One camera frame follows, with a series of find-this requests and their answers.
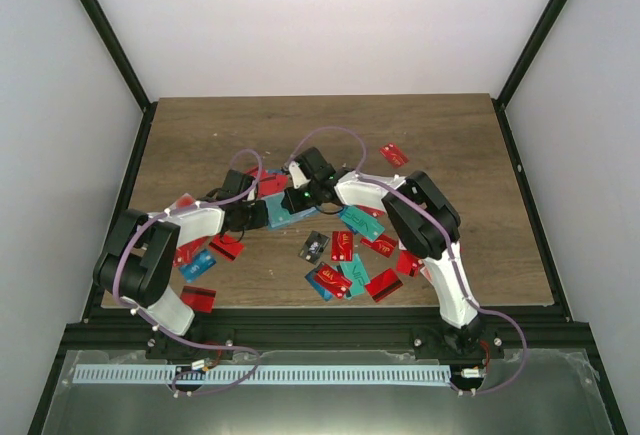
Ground blue leather card holder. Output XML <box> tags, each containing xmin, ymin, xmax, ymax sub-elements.
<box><xmin>263</xmin><ymin>192</ymin><xmax>319</xmax><ymax>230</ymax></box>

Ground teal vip card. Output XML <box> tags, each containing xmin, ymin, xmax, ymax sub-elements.
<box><xmin>338</xmin><ymin>206</ymin><xmax>385</xmax><ymax>241</ymax></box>
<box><xmin>339</xmin><ymin>254</ymin><xmax>370</xmax><ymax>299</ymax></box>

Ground lone red card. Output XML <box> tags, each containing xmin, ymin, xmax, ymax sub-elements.
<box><xmin>379</xmin><ymin>143</ymin><xmax>409</xmax><ymax>168</ymax></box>

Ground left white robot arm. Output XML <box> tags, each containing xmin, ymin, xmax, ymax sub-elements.
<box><xmin>93</xmin><ymin>170</ymin><xmax>268</xmax><ymax>359</ymax></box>

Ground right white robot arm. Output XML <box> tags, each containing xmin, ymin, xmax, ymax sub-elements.
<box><xmin>282</xmin><ymin>147</ymin><xmax>483</xmax><ymax>358</ymax></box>

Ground red chip card upright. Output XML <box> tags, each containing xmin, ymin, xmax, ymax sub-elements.
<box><xmin>331</xmin><ymin>231</ymin><xmax>354</xmax><ymax>262</ymax></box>

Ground black VIP card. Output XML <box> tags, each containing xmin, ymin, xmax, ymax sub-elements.
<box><xmin>299</xmin><ymin>231</ymin><xmax>329</xmax><ymax>263</ymax></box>

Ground blue card left pile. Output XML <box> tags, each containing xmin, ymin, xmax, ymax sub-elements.
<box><xmin>179</xmin><ymin>249</ymin><xmax>216</xmax><ymax>283</ymax></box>

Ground red VIP card right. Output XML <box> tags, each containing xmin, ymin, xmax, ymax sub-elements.
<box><xmin>361</xmin><ymin>234</ymin><xmax>398</xmax><ymax>258</ymax></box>

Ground red vip card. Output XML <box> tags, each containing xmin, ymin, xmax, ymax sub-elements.
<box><xmin>361</xmin><ymin>234</ymin><xmax>398</xmax><ymax>258</ymax></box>
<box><xmin>313</xmin><ymin>263</ymin><xmax>352</xmax><ymax>299</ymax></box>

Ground red card black stripe front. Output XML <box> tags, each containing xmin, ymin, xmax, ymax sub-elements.
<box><xmin>180</xmin><ymin>285</ymin><xmax>216</xmax><ymax>313</ymax></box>

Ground red card black stripe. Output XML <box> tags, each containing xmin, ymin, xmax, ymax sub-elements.
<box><xmin>180</xmin><ymin>285</ymin><xmax>216</xmax><ymax>313</ymax></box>
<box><xmin>365</xmin><ymin>269</ymin><xmax>403</xmax><ymax>303</ymax></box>

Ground teal VIP card front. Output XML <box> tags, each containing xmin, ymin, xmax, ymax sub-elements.
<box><xmin>339</xmin><ymin>254</ymin><xmax>370</xmax><ymax>299</ymax></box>

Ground red VIP card front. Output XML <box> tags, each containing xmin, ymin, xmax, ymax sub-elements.
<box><xmin>313</xmin><ymin>263</ymin><xmax>352</xmax><ymax>299</ymax></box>

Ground red card black stripe right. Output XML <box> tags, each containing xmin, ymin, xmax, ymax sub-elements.
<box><xmin>365</xmin><ymin>269</ymin><xmax>403</xmax><ymax>303</ymax></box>

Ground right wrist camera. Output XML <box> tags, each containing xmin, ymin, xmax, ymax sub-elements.
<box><xmin>287</xmin><ymin>161</ymin><xmax>309</xmax><ymax>189</ymax></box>

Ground black aluminium frame rail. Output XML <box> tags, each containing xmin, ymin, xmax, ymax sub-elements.
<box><xmin>61</xmin><ymin>306</ymin><xmax>595</xmax><ymax>352</ymax></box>

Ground light blue slotted cable duct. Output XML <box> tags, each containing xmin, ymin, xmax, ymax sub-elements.
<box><xmin>73</xmin><ymin>364</ymin><xmax>451</xmax><ymax>387</ymax></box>

